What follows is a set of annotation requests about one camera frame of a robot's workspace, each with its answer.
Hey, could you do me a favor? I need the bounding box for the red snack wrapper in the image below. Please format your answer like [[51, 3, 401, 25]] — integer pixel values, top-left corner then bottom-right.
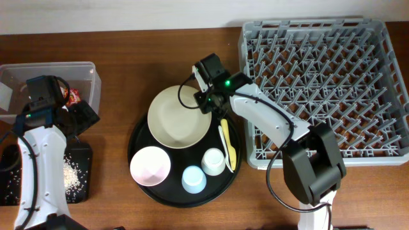
[[61, 88, 81, 107]]

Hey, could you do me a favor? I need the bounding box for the large cream bowl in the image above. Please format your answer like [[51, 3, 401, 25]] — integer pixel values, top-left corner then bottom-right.
[[148, 86, 212, 149]]

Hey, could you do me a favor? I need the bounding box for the pink bowl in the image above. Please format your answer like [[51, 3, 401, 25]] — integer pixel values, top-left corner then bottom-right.
[[130, 146, 171, 187]]

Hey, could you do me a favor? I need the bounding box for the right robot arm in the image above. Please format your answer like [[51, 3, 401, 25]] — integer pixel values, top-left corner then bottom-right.
[[191, 68, 346, 229]]

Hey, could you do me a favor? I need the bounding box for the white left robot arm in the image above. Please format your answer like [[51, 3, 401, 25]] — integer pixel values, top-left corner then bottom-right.
[[10, 101, 100, 229]]

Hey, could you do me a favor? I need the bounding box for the clear plastic waste bin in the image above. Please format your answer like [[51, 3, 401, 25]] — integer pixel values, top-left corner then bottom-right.
[[1, 61, 102, 125]]

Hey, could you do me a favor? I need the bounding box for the grey plastic dishwasher rack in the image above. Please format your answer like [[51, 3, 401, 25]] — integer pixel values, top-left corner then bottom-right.
[[238, 19, 408, 166]]

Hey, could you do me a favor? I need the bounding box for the black rectangular tray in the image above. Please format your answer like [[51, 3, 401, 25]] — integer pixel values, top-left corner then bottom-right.
[[1, 142, 93, 206]]

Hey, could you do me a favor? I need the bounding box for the white rice pile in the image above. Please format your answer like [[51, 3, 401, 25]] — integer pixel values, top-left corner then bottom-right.
[[1, 157, 88, 206]]

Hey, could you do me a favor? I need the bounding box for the white cup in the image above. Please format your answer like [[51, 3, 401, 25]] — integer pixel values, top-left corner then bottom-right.
[[201, 148, 226, 176]]

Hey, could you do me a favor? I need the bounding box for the white plastic spoon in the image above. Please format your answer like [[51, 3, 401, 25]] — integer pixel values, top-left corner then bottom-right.
[[218, 125, 234, 173]]

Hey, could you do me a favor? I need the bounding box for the yellow plastic spoon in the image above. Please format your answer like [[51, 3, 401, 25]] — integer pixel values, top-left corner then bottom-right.
[[220, 119, 237, 172]]

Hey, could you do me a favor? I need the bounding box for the round black tray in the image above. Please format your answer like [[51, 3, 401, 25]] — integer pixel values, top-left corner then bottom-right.
[[127, 114, 242, 208]]

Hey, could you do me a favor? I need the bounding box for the light blue cup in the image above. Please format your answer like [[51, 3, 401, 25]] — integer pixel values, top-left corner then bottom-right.
[[181, 165, 207, 194]]

